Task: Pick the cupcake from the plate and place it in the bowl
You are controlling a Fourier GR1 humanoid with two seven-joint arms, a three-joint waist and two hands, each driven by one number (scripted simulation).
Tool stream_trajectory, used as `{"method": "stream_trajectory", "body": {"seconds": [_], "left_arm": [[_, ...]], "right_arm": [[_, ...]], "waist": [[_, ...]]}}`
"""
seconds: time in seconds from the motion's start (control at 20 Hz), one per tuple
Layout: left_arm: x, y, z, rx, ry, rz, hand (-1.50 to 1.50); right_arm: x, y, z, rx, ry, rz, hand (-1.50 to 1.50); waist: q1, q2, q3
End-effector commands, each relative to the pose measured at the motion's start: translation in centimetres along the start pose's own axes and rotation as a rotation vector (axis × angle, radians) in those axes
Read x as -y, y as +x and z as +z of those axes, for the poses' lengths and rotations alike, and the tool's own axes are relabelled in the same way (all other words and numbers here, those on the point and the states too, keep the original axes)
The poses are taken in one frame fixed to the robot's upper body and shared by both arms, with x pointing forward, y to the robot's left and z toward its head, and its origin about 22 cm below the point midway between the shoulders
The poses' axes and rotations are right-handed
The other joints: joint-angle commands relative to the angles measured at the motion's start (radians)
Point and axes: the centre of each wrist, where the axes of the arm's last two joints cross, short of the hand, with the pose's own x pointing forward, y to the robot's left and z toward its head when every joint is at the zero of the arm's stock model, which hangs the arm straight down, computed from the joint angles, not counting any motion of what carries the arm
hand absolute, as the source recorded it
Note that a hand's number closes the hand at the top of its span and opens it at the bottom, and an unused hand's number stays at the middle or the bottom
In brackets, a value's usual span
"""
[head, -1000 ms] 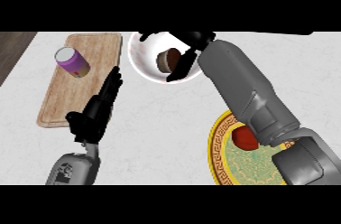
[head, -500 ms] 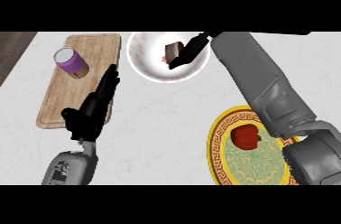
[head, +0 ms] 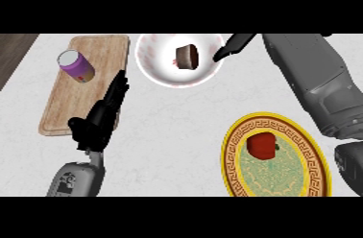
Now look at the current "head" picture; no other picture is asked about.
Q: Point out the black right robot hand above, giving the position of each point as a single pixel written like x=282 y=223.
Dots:
x=234 y=45

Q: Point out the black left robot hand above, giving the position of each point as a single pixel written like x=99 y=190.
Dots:
x=101 y=120

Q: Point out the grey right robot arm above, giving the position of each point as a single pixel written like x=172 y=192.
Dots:
x=316 y=85

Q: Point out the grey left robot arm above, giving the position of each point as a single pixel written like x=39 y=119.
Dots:
x=79 y=179

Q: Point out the brown cupcake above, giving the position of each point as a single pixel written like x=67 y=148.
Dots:
x=188 y=57

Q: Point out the white bowl with pink pattern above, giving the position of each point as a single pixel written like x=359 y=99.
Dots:
x=158 y=66

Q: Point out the yellow patterned plate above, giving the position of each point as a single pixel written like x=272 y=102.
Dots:
x=284 y=174

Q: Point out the wooden cutting board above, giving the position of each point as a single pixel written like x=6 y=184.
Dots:
x=79 y=98

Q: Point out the purple can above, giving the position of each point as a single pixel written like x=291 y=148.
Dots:
x=79 y=67

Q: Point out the red bell pepper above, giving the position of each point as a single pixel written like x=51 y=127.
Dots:
x=262 y=147

